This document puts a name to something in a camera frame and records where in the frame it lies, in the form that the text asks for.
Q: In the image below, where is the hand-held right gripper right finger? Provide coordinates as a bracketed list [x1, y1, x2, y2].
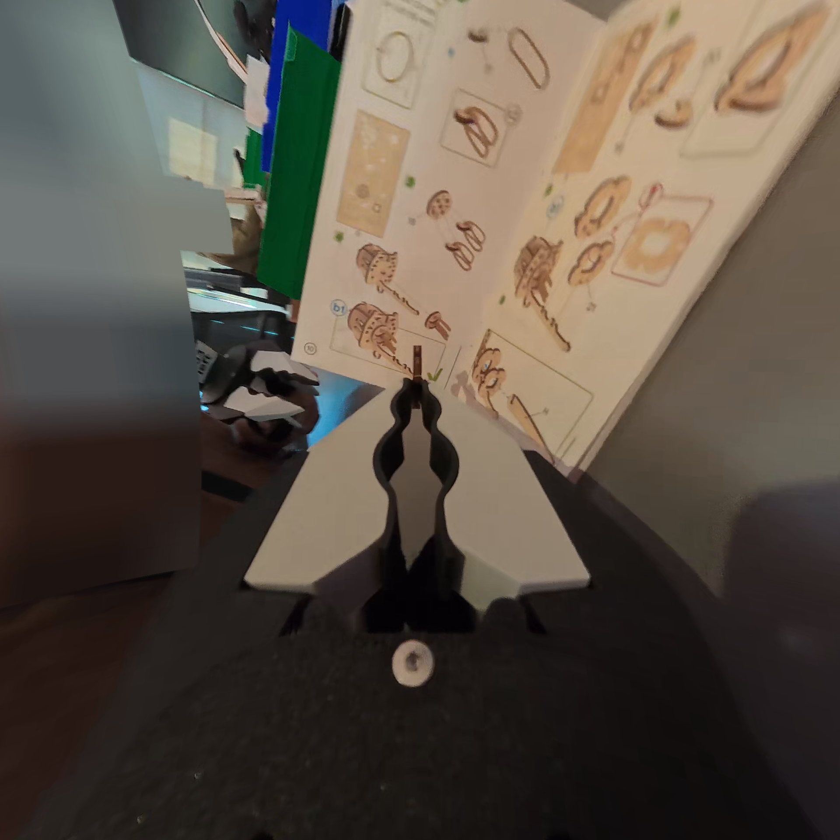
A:
[417, 381, 592, 621]

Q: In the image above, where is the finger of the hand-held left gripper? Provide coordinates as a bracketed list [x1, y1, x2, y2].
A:
[249, 348, 320, 389]
[226, 387, 307, 426]

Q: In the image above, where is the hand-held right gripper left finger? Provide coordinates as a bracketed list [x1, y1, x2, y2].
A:
[244, 379, 412, 627]

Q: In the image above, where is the dark brown wooden model piece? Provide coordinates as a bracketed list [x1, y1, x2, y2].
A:
[230, 386, 324, 457]

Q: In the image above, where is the green board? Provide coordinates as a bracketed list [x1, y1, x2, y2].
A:
[244, 26, 343, 304]

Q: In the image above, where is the open assembly instruction booklet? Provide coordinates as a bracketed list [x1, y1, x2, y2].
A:
[289, 0, 832, 475]

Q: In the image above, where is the blue board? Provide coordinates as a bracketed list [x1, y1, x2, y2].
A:
[261, 0, 349, 173]

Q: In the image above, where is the dark monitor screen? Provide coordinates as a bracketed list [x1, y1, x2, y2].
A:
[113, 0, 277, 109]

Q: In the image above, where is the black strap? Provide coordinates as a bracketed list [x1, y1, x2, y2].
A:
[201, 469, 256, 504]

